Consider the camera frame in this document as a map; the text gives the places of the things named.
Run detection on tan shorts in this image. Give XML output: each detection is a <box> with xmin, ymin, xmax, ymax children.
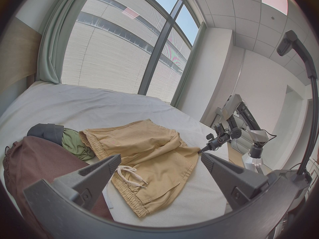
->
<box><xmin>78</xmin><ymin>119</ymin><xmax>201</xmax><ymax>218</ymax></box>

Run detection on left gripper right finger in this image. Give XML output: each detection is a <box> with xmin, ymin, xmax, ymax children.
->
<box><xmin>201</xmin><ymin>152</ymin><xmax>269</xmax><ymax>211</ymax></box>

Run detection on window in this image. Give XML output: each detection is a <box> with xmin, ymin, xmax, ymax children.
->
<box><xmin>60</xmin><ymin>0</ymin><xmax>207</xmax><ymax>106</ymax></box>

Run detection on brown shorts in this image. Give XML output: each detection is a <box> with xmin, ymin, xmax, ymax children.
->
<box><xmin>2</xmin><ymin>136</ymin><xmax>112</xmax><ymax>233</ymax></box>

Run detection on green garment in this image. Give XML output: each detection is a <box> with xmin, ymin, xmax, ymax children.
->
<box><xmin>61</xmin><ymin>129</ymin><xmax>95</xmax><ymax>162</ymax></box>

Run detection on bed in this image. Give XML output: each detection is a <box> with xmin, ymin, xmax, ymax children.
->
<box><xmin>0</xmin><ymin>16</ymin><xmax>233</xmax><ymax>223</ymax></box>

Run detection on grey-green curtain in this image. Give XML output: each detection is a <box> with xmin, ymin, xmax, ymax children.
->
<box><xmin>37</xmin><ymin>0</ymin><xmax>100</xmax><ymax>84</ymax></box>

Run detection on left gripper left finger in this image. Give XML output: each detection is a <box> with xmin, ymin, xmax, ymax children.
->
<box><xmin>53</xmin><ymin>154</ymin><xmax>122</xmax><ymax>211</ymax></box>

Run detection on black garment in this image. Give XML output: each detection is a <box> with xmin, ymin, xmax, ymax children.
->
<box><xmin>27</xmin><ymin>123</ymin><xmax>65</xmax><ymax>145</ymax></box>

